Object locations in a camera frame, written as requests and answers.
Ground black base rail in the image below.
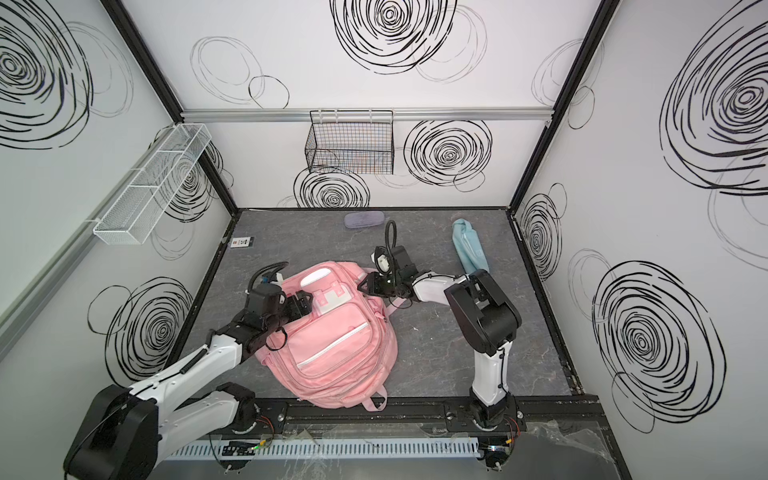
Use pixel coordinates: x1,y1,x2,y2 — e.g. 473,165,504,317
255,395,607,434

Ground aluminium wall rail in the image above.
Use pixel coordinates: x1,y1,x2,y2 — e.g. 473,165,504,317
181,106,554,123
1,123,177,361

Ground black aluminium frame post left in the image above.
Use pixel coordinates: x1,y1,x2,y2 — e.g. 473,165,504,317
100,0,239,217

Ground purple fabric glasses case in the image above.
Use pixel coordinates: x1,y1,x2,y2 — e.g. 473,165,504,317
343,211,386,229

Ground teal pencil pouch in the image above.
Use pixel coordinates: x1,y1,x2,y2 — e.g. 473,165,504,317
452,218,490,274

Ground clear lead refill box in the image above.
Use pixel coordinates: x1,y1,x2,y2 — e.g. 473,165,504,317
230,237,254,248

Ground black wire basket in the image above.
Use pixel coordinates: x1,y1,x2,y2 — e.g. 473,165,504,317
304,120,395,175

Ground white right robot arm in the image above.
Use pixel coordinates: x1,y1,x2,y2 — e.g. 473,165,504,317
357,246,522,431

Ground black frame post right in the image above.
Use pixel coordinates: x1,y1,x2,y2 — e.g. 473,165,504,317
508,0,620,214

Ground aluminium wall rail left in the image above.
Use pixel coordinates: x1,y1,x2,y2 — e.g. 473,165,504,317
1,123,177,361

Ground pink student backpack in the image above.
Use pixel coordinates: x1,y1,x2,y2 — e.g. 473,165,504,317
255,261,398,412

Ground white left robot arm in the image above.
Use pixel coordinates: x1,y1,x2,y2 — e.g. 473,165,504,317
63,283,313,479

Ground grey slotted cable duct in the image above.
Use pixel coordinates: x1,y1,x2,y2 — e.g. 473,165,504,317
168,437,481,462

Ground aluminium wall rail back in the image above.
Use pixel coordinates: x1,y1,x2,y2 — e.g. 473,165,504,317
181,106,554,123

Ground white mesh wall shelf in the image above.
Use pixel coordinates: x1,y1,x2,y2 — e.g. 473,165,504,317
93,123,212,246

